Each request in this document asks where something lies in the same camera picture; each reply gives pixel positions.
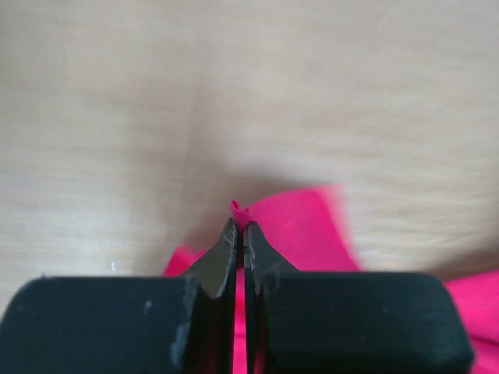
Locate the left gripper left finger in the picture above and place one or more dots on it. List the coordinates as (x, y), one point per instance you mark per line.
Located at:
(181, 324)

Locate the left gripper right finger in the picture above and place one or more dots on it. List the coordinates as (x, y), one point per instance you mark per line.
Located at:
(346, 322)

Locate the red t shirt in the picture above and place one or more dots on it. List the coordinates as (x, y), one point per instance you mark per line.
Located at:
(308, 232)

